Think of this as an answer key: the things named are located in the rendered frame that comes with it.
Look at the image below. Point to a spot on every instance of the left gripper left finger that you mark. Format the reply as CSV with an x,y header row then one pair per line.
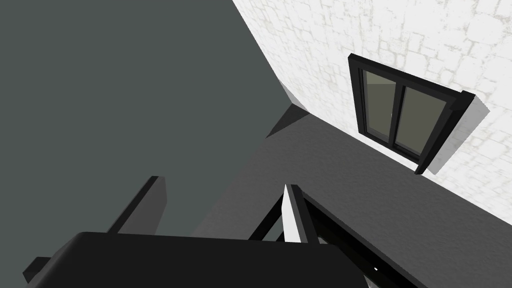
x,y
142,212

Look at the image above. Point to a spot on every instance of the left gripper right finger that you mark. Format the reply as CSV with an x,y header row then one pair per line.
x,y
294,218

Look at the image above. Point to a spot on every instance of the black framed window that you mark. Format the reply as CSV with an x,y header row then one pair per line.
x,y
404,114

